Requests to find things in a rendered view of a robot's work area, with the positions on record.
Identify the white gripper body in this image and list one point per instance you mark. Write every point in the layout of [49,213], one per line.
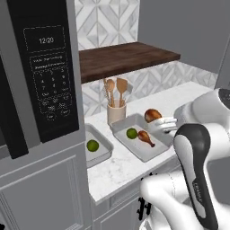
[165,124]

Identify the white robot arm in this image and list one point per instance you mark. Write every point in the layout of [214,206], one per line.
[191,167]

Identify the brown chicken drumstick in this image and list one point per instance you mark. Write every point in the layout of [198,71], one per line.
[144,136]
[152,115]

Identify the green lime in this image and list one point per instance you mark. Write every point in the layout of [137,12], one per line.
[92,145]
[131,133]

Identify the beige utensil pot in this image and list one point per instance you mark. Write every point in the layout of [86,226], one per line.
[116,114]

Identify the wooden spatula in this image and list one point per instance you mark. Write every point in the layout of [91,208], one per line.
[121,88]

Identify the wooden spoon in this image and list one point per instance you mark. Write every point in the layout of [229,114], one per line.
[111,90]

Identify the dark wooden shelf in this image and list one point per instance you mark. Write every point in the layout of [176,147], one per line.
[119,60]

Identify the grey drawer front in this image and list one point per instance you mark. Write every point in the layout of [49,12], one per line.
[124,196]

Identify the grey base cupboard door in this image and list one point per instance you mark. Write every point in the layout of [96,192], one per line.
[116,217]

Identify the grey black microwave oven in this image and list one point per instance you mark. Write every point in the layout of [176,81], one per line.
[45,75]

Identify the grey tall cupboard door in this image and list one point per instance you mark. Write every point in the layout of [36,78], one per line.
[42,191]

